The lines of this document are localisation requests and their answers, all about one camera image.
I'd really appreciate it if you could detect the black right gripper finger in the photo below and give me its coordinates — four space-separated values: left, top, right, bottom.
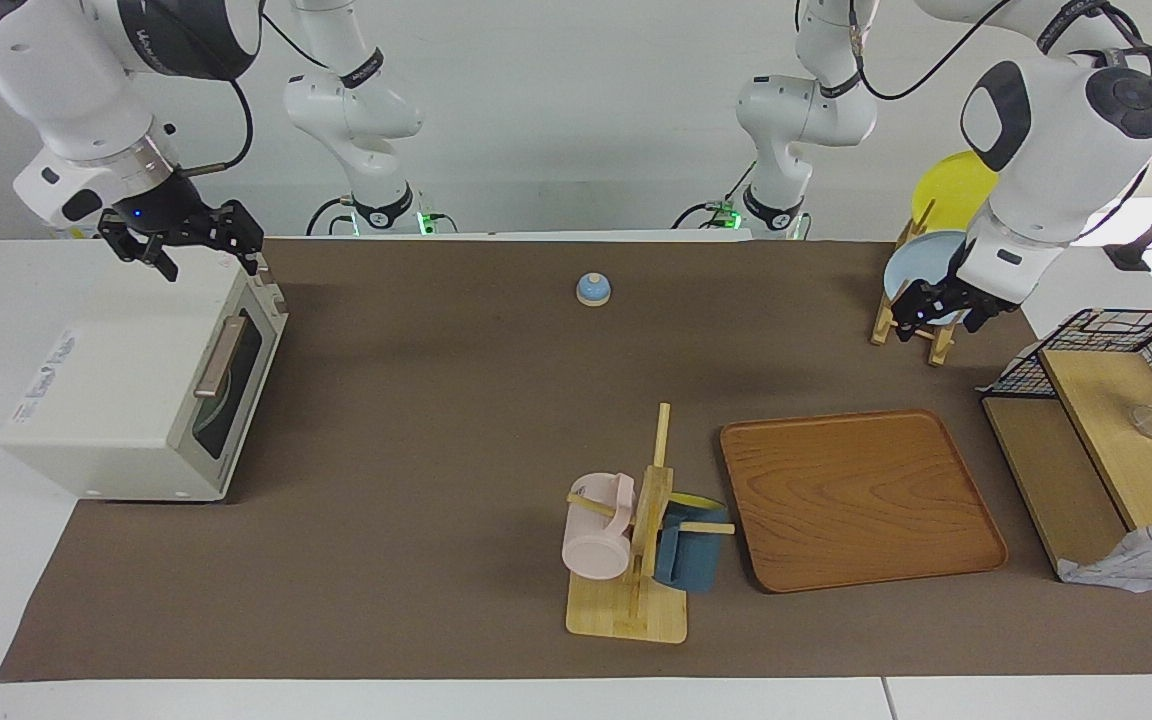
216 200 265 277
99 213 180 282

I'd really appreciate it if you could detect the oven glass door with handle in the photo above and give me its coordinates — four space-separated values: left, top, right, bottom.
171 275 289 493

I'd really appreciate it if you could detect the white toaster oven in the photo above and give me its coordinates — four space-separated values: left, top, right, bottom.
0 237 289 503

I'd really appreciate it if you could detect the wooden dish rack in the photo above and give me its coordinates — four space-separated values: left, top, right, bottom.
870 198 967 367

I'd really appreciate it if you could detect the light blue plate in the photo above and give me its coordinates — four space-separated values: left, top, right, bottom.
883 231 977 326

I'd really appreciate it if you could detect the yellow plate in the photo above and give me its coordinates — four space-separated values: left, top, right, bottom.
911 151 1000 236

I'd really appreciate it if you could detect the wooden box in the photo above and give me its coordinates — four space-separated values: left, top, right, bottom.
981 395 1135 581

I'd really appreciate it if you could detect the light wooden board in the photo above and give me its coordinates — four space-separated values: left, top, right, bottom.
1039 348 1152 533

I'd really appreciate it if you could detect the brown wooden tray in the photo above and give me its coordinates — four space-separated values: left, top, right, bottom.
720 408 1009 595

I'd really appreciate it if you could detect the brown table mat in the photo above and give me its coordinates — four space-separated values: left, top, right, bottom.
0 237 1152 683

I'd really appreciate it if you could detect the white crumpled cloth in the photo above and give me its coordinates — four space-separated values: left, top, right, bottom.
1055 514 1152 594

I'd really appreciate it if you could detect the dark blue mug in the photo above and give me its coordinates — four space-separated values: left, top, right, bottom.
653 492 730 594

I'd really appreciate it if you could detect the wooden mug tree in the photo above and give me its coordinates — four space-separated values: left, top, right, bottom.
565 403 737 645

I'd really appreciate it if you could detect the pink mug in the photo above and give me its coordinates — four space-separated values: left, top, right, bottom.
561 473 636 581

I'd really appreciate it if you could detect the black wire basket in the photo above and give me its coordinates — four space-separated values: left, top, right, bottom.
981 308 1152 463

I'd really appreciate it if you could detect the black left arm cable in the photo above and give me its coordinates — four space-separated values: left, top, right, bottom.
848 0 1152 103

